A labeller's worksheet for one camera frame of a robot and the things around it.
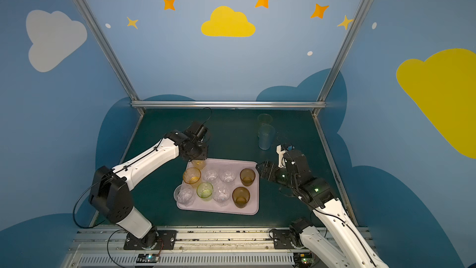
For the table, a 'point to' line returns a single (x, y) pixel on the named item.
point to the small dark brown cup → (247, 176)
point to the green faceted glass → (204, 190)
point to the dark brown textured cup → (240, 196)
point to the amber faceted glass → (191, 175)
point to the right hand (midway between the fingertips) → (265, 166)
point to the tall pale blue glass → (266, 134)
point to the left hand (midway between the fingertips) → (206, 154)
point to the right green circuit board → (303, 259)
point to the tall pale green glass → (264, 118)
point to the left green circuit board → (147, 258)
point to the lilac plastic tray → (252, 207)
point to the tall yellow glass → (199, 164)
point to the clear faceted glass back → (227, 175)
